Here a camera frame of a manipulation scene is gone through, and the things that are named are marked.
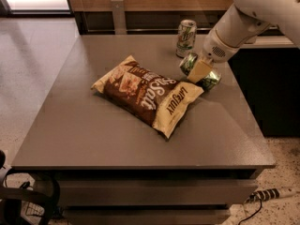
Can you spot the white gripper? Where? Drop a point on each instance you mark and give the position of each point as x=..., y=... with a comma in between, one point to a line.
x=217, y=50

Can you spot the green soda can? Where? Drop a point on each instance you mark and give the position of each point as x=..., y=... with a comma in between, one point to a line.
x=208, y=82

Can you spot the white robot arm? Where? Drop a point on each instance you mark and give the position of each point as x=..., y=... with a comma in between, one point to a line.
x=245, y=19

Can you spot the white 7up can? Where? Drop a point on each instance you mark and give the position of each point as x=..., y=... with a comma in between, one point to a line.
x=187, y=31

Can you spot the brown chip bag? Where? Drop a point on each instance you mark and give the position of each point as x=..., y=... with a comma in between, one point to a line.
x=159, y=101

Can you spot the upper grey drawer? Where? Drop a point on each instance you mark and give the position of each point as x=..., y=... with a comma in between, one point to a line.
x=154, y=192

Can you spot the grey drawer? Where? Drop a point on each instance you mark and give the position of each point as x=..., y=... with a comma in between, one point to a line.
x=154, y=192
x=146, y=217

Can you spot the white power strip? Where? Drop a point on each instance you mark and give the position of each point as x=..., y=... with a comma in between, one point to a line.
x=271, y=194

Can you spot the lower grey drawer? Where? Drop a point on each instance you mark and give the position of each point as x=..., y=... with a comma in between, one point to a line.
x=146, y=217

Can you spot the black chair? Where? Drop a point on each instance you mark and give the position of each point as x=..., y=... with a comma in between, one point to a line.
x=12, y=198

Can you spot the left metal bracket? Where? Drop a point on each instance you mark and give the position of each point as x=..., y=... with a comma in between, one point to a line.
x=119, y=17

